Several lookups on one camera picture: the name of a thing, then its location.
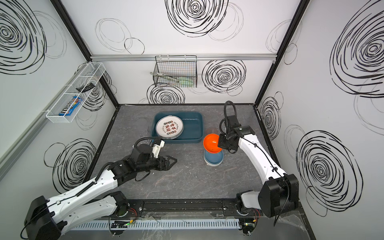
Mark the white slotted cable duct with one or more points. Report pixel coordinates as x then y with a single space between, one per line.
194 224

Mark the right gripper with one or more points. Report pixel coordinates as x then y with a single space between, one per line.
225 142

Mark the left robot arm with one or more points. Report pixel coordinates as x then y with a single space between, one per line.
49 219

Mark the blue bowl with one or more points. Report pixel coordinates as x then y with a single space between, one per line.
213 158

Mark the blue candy packet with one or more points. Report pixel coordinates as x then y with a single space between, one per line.
71 106

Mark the teal plastic bin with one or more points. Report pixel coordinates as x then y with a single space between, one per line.
193 126

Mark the white plate red symbols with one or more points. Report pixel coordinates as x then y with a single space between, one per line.
169 127

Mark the orange bowl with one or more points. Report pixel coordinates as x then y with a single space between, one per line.
211 143

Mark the black wire basket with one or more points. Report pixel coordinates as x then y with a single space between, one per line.
175 66

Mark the metal tongs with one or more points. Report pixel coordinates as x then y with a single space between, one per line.
166 77

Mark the green item in basket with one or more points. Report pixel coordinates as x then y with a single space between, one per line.
186 81

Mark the black mounting rail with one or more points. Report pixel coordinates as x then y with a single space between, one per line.
224 207

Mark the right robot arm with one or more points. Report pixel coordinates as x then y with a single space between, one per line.
280 191

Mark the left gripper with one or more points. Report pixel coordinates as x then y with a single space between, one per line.
163 163

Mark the white wire shelf basket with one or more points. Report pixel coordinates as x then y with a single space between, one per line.
93 100

